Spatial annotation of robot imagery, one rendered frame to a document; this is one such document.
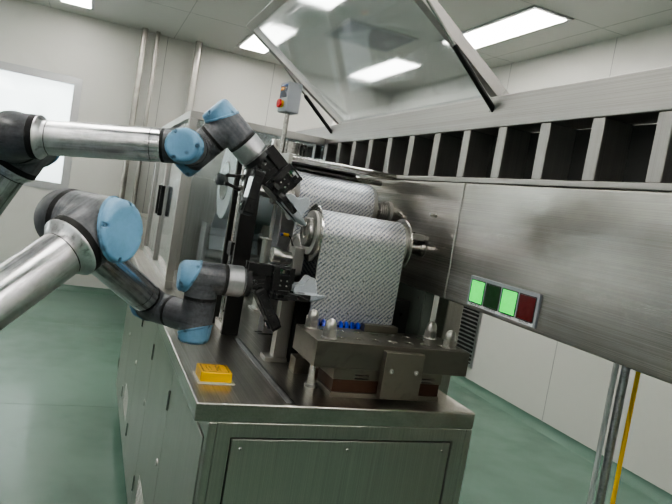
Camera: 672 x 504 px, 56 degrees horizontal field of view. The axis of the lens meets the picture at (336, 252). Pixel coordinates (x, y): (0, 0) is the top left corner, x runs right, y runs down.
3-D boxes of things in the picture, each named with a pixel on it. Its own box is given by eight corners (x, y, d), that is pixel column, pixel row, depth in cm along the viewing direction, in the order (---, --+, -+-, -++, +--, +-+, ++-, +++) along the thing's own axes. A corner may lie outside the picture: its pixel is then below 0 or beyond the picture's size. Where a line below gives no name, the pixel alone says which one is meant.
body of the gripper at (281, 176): (305, 181, 154) (274, 143, 150) (279, 204, 153) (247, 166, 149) (296, 180, 161) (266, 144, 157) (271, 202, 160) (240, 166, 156)
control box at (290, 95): (272, 111, 212) (277, 81, 212) (289, 115, 216) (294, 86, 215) (280, 110, 206) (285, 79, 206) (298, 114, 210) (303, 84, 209)
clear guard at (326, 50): (254, 27, 236) (255, 26, 236) (342, 123, 253) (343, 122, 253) (365, -71, 139) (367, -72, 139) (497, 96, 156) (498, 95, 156)
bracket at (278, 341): (258, 356, 167) (276, 243, 165) (281, 357, 169) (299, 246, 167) (262, 361, 162) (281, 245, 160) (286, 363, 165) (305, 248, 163)
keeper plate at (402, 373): (375, 396, 145) (383, 350, 144) (413, 398, 148) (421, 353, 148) (380, 400, 142) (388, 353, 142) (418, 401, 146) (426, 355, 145)
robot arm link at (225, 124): (198, 117, 152) (225, 95, 152) (228, 152, 155) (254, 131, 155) (198, 119, 144) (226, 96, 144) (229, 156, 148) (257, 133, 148)
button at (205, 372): (194, 372, 143) (196, 362, 142) (225, 374, 145) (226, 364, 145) (199, 382, 136) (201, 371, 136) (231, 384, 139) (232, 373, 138)
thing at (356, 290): (307, 324, 158) (319, 252, 157) (389, 332, 167) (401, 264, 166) (307, 325, 158) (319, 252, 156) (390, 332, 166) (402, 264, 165)
